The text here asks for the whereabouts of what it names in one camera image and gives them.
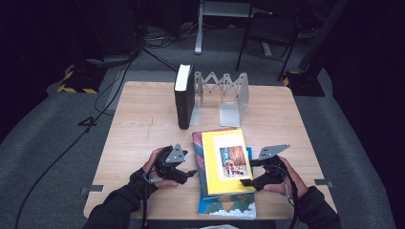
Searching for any black book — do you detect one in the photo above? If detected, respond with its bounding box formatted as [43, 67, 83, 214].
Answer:
[173, 63, 196, 131]

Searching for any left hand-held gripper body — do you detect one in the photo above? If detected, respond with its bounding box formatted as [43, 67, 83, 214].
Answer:
[155, 142, 189, 185]

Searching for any person's left hand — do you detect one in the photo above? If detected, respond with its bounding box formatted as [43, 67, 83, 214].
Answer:
[141, 147, 180, 189]

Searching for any expandable metal book rack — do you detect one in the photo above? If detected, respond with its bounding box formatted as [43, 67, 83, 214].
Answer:
[189, 71, 250, 128]

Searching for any person's right hand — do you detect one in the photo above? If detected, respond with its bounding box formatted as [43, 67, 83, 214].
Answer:
[263, 156, 309, 199]

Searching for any yellow book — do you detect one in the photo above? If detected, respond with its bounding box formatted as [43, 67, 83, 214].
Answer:
[201, 128, 257, 197]

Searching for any yellow black striped base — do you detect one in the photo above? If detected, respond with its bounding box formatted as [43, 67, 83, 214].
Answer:
[283, 70, 326, 98]
[56, 65, 106, 94]

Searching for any hand-held gripper cable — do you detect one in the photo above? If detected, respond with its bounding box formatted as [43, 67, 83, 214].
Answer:
[140, 171, 156, 229]
[280, 165, 301, 229]

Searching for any long black floor cable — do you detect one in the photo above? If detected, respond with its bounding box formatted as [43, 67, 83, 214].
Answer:
[13, 47, 141, 229]

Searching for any grey tape strip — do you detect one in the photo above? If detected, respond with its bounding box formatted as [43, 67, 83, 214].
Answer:
[80, 184, 105, 195]
[314, 178, 333, 189]

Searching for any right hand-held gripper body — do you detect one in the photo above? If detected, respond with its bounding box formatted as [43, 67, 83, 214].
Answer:
[257, 143, 291, 192]

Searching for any left hand-held gripper cable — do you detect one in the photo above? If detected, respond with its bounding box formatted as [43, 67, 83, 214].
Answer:
[140, 171, 156, 229]

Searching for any tangle of floor cables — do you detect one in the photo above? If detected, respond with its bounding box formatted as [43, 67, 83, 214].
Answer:
[142, 27, 199, 49]

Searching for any person's light clothing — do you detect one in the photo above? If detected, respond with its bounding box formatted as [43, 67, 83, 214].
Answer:
[200, 223, 240, 229]

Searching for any dark slanted post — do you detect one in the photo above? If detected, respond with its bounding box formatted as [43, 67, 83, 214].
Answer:
[297, 0, 352, 73]

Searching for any right hand-held gripper cable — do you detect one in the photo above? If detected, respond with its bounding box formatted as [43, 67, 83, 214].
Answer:
[280, 165, 301, 229]

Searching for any thick blue book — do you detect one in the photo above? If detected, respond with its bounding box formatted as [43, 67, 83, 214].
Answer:
[198, 146, 258, 220]

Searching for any black chair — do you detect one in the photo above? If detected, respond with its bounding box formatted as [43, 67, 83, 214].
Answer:
[235, 11, 300, 82]

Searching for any grey metal stand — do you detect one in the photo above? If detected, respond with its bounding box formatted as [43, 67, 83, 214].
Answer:
[194, 0, 256, 55]

